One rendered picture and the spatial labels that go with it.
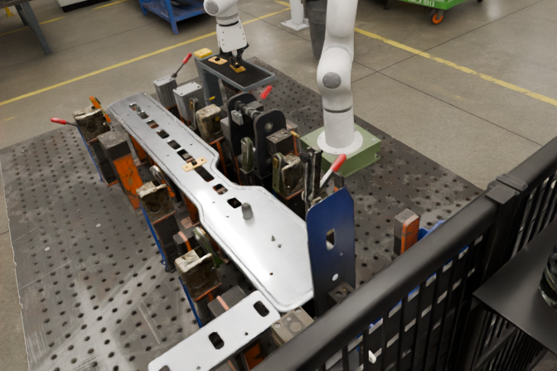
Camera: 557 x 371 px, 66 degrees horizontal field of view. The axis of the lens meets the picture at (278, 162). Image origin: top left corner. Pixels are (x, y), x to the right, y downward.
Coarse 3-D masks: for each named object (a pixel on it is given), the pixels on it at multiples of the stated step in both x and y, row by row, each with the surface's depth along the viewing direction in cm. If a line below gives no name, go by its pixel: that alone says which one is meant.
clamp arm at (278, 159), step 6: (276, 156) 128; (282, 156) 128; (276, 162) 128; (282, 162) 128; (276, 168) 129; (276, 174) 131; (276, 180) 132; (282, 180) 131; (276, 186) 133; (282, 186) 133
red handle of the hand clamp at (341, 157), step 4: (340, 156) 117; (344, 156) 117; (336, 160) 117; (340, 160) 117; (344, 160) 117; (332, 164) 118; (336, 164) 117; (340, 164) 117; (332, 168) 117; (336, 168) 117; (328, 172) 117; (332, 172) 117; (324, 176) 118; (328, 176) 117; (324, 180) 117; (328, 180) 117; (320, 184) 117; (324, 184) 117; (320, 188) 117; (308, 196) 118
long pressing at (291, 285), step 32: (128, 96) 197; (128, 128) 174; (160, 128) 170; (160, 160) 152; (192, 192) 136; (256, 192) 132; (224, 224) 123; (256, 224) 121; (288, 224) 119; (256, 256) 112; (288, 256) 111; (256, 288) 105; (288, 288) 103
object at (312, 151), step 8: (304, 152) 108; (312, 152) 110; (320, 152) 109; (304, 160) 108; (312, 160) 111; (320, 160) 110; (312, 168) 113; (320, 168) 112; (312, 176) 112; (312, 184) 113; (312, 192) 114; (304, 200) 119
